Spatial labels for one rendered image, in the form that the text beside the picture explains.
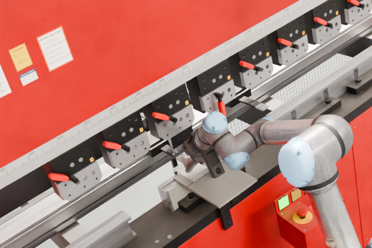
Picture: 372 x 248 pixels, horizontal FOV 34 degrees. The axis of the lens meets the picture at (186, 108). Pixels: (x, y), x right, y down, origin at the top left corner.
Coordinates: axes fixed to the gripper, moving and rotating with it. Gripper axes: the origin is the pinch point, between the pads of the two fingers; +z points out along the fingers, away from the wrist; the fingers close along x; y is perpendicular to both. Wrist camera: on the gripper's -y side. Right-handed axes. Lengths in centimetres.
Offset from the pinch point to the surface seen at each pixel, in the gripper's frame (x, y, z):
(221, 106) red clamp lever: -16.4, 10.7, -14.9
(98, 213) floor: -5, 43, 169
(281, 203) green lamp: -20.1, -28.6, 2.9
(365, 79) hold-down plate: -95, -8, 8
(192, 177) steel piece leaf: 4.4, -2.8, -2.6
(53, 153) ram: 46, 24, -24
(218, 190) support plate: 2.1, -12.8, -8.2
